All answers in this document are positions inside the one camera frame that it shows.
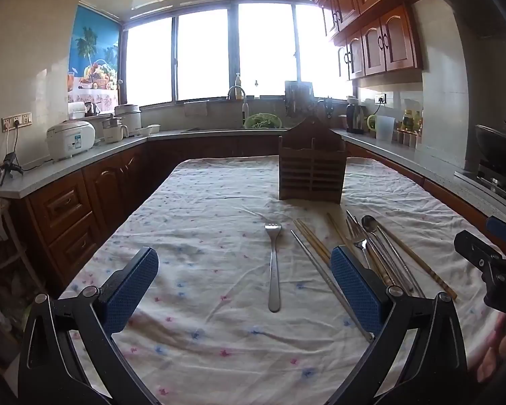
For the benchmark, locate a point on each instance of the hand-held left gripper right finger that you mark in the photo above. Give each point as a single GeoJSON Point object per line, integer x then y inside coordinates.
{"type": "Point", "coordinates": [356, 291]}

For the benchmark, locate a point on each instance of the white electric pot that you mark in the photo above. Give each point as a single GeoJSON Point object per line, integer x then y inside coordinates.
{"type": "Point", "coordinates": [127, 118]}

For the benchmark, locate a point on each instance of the small wall socket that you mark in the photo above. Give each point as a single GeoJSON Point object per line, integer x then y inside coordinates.
{"type": "Point", "coordinates": [380, 98]}

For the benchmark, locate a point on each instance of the hanging dish towel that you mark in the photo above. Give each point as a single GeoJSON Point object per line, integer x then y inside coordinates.
{"type": "Point", "coordinates": [195, 109]}

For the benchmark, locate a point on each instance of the gas stove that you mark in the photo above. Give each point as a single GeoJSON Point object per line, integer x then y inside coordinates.
{"type": "Point", "coordinates": [493, 181]}

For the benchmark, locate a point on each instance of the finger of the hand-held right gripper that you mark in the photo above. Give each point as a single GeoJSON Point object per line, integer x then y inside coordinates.
{"type": "Point", "coordinates": [501, 230]}
{"type": "Point", "coordinates": [472, 247]}

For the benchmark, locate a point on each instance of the white stool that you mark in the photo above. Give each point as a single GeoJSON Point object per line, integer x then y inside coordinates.
{"type": "Point", "coordinates": [12, 236]}

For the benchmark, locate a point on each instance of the black electric kettle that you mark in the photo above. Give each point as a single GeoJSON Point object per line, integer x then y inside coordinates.
{"type": "Point", "coordinates": [355, 116]}

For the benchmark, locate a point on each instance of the small pump bottle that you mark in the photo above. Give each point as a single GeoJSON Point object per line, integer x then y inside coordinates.
{"type": "Point", "coordinates": [256, 90]}

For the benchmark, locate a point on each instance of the white bowls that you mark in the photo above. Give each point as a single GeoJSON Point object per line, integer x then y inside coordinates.
{"type": "Point", "coordinates": [148, 130]}

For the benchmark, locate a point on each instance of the black wok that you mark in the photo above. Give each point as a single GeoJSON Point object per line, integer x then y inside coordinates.
{"type": "Point", "coordinates": [499, 141]}

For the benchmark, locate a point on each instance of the black phone tripod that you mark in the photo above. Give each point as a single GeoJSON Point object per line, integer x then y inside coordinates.
{"type": "Point", "coordinates": [9, 166]}

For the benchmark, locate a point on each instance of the steel kitchen faucet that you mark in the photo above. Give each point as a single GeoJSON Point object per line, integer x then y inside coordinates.
{"type": "Point", "coordinates": [244, 105]}

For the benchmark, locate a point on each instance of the wall power outlet strip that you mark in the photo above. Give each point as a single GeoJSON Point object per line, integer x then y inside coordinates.
{"type": "Point", "coordinates": [17, 121]}

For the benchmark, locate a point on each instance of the large kitchen window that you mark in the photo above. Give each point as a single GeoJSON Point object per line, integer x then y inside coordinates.
{"type": "Point", "coordinates": [202, 55]}

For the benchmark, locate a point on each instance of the white floral tablecloth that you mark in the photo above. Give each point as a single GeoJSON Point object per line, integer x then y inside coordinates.
{"type": "Point", "coordinates": [215, 219]}

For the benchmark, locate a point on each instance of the wooden base cabinets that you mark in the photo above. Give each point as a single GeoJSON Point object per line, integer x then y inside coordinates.
{"type": "Point", "coordinates": [88, 202]}

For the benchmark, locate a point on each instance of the row of condiment bottles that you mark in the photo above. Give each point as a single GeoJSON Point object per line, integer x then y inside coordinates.
{"type": "Point", "coordinates": [410, 128]}

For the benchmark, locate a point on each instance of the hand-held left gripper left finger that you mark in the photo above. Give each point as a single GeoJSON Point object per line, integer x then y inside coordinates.
{"type": "Point", "coordinates": [130, 291]}

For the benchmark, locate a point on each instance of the green colander with vegetables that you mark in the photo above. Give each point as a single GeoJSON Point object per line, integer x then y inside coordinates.
{"type": "Point", "coordinates": [261, 121]}

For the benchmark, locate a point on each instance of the wooden wall cabinet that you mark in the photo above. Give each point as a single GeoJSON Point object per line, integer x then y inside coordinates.
{"type": "Point", "coordinates": [375, 17]}

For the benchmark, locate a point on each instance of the steel fork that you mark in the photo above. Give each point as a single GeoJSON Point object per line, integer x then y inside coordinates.
{"type": "Point", "coordinates": [356, 234]}
{"type": "Point", "coordinates": [274, 270]}
{"type": "Point", "coordinates": [361, 245]}

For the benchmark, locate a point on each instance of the dish soap bottle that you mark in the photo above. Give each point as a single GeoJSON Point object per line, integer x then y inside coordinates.
{"type": "Point", "coordinates": [238, 88]}

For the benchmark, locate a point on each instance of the steel spoon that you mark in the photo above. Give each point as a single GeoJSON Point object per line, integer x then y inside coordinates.
{"type": "Point", "coordinates": [369, 222]}

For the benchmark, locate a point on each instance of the beach print window blind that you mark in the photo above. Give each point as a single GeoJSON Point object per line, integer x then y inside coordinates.
{"type": "Point", "coordinates": [95, 50]}

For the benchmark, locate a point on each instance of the wooden utensil holder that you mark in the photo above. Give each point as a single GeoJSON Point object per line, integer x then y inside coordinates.
{"type": "Point", "coordinates": [311, 168]}

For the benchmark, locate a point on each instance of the white rice cooker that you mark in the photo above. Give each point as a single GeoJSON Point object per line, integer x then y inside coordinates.
{"type": "Point", "coordinates": [69, 139]}

